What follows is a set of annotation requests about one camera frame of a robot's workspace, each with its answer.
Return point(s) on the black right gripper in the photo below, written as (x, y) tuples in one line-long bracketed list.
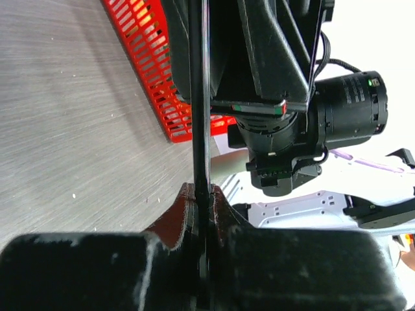
[(262, 53)]

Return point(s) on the black folding umbrella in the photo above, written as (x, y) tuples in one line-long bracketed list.
[(199, 65)]

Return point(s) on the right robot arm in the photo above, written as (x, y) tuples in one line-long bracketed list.
[(286, 148)]

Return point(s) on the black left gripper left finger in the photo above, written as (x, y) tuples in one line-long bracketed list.
[(151, 270)]

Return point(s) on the red plastic shopping basket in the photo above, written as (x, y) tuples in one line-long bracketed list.
[(142, 30)]

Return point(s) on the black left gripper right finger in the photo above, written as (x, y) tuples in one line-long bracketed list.
[(295, 269)]

